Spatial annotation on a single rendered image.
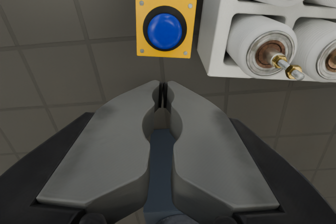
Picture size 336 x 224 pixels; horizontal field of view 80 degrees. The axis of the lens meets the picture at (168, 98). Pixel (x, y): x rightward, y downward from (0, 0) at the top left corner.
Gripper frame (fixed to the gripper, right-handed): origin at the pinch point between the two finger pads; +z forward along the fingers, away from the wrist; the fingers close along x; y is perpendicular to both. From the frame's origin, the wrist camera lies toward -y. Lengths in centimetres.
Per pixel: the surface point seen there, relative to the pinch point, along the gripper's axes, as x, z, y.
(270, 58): 16.1, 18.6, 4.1
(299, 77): 17.0, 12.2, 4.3
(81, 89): -26, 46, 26
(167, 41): 0.4, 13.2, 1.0
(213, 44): 9.6, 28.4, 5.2
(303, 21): 26.6, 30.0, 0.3
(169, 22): 0.5, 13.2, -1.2
